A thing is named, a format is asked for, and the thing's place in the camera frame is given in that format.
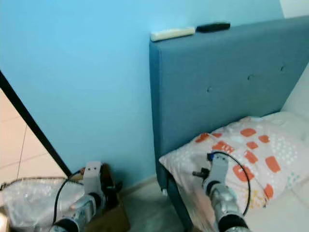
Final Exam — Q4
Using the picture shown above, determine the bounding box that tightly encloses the pink orange-spotted pillow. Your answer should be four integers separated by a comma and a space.
158, 115, 309, 203

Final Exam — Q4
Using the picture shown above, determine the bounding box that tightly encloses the brown cardboard box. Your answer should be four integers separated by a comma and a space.
0, 163, 131, 232

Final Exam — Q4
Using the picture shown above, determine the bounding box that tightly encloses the blue upholstered headboard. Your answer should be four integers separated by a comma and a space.
149, 16, 309, 191

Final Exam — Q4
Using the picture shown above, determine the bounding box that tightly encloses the white remote control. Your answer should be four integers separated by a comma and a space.
150, 27, 196, 43

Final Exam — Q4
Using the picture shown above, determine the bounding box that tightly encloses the black remote control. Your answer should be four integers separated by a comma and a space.
196, 22, 231, 33

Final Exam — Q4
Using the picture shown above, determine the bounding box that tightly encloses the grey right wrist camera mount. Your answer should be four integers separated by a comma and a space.
208, 154, 228, 183

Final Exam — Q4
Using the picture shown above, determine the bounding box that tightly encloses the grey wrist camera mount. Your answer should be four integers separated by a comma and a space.
208, 154, 228, 183
83, 161, 103, 196

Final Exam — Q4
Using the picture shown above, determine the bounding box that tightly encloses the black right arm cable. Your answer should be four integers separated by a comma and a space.
206, 151, 252, 217

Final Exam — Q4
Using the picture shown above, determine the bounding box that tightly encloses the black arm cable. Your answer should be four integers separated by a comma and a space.
54, 169, 88, 228
206, 151, 252, 217

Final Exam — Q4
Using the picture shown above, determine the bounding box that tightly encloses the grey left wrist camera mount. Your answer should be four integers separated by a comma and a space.
83, 161, 103, 196

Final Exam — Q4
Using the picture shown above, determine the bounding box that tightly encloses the blue bed frame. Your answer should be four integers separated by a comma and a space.
155, 164, 196, 232

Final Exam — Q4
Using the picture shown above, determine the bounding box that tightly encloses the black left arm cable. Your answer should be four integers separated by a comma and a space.
54, 169, 88, 228

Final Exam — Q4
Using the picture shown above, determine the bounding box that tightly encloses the black door frame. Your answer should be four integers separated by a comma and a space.
0, 72, 73, 178

